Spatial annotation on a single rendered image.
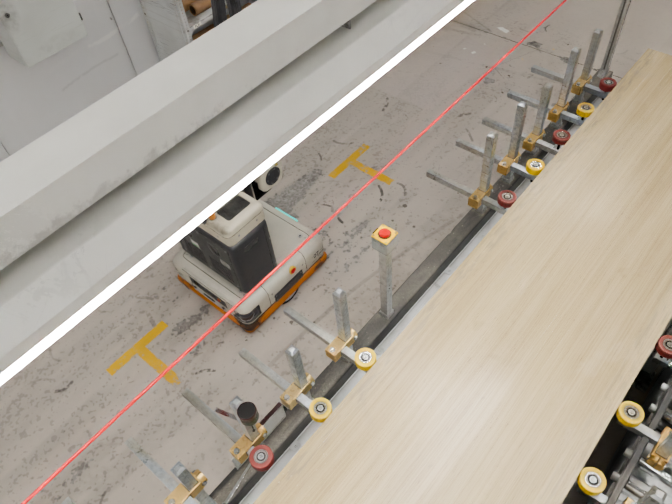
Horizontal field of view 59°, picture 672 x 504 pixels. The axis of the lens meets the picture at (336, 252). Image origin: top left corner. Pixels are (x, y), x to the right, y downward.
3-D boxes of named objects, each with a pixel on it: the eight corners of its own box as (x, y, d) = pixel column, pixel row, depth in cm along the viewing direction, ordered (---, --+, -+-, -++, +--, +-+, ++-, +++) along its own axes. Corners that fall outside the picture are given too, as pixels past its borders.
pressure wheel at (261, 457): (250, 469, 204) (243, 457, 195) (266, 451, 208) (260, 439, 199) (266, 484, 201) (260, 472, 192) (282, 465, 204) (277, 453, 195)
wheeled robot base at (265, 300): (252, 338, 326) (242, 314, 306) (177, 282, 354) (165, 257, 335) (330, 260, 355) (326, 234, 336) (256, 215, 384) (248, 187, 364)
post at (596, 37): (571, 108, 330) (593, 30, 293) (574, 105, 332) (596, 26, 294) (577, 111, 328) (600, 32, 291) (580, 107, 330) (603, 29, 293)
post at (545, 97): (525, 161, 310) (543, 84, 273) (528, 158, 311) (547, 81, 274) (531, 164, 308) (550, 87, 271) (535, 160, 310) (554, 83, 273)
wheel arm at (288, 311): (284, 315, 241) (282, 309, 237) (289, 309, 242) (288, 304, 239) (367, 375, 221) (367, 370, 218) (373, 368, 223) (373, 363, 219)
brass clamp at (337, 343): (324, 354, 228) (323, 348, 224) (347, 330, 234) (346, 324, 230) (336, 363, 225) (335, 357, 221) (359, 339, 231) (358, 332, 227)
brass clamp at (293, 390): (280, 401, 217) (278, 395, 213) (304, 375, 223) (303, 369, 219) (292, 411, 214) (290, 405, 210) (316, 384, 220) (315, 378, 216)
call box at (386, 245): (371, 249, 216) (370, 235, 210) (383, 237, 219) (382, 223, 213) (386, 258, 213) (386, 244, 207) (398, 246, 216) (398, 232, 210)
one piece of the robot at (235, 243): (251, 311, 320) (214, 206, 256) (186, 264, 345) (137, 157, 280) (292, 271, 335) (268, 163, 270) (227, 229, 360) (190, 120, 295)
